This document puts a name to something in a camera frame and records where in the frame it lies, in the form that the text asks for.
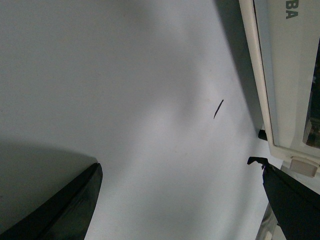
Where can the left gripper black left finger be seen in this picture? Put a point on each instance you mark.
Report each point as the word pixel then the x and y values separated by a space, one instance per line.
pixel 66 215

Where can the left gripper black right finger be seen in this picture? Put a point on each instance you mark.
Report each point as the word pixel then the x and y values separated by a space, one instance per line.
pixel 295 206

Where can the cream Toshiba toaster oven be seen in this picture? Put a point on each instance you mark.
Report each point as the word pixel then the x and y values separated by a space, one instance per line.
pixel 260 75

